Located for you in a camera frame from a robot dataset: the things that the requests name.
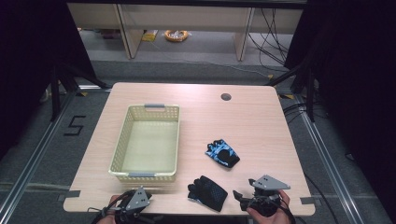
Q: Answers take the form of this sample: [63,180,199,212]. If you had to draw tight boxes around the black floor cables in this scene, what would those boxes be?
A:
[282,102,312,125]

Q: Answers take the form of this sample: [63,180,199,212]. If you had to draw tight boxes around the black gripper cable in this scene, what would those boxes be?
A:
[275,196,297,224]
[87,189,134,224]

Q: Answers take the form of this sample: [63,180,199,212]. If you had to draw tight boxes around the blue and black glove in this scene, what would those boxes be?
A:
[205,138,241,169]

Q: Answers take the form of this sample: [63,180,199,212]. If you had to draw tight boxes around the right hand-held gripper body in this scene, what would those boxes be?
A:
[239,175,291,217]

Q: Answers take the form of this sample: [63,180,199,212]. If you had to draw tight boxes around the black curtain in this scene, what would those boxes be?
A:
[283,0,396,216]
[0,0,98,161]

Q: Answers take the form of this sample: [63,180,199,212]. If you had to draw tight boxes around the yellow packet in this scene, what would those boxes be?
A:
[141,29,159,43]

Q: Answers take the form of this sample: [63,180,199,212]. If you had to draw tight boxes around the bundle of black cables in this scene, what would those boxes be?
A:
[247,8,291,67]

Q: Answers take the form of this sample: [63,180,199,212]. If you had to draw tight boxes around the black mesh glove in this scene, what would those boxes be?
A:
[187,175,229,213]

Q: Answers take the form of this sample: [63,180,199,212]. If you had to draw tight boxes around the cream plastic basket grey handles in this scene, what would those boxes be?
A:
[108,103,181,183]

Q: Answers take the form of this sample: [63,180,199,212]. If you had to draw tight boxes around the person's right hand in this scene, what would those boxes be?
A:
[246,189,292,224]

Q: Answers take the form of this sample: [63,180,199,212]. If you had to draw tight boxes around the white desk frame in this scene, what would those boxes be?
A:
[66,2,304,62]

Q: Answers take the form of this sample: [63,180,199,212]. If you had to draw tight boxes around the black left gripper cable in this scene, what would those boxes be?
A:
[87,189,134,224]

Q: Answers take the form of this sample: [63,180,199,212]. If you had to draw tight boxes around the person's left hand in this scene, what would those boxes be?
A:
[98,195,122,224]

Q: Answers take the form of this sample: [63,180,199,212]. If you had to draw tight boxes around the aluminium floor rail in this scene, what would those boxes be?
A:
[0,83,111,218]
[276,88,365,224]

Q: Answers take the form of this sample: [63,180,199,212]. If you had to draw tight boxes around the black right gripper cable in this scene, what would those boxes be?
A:
[275,196,297,224]

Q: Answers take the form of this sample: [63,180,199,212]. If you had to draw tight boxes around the thin black floor cable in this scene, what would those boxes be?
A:
[302,171,342,224]

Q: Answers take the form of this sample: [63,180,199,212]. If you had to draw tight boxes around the black metal stand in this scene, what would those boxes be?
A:
[263,61,316,123]
[49,61,111,123]

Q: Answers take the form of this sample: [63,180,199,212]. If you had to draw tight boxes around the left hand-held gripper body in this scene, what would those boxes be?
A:
[115,186,153,224]

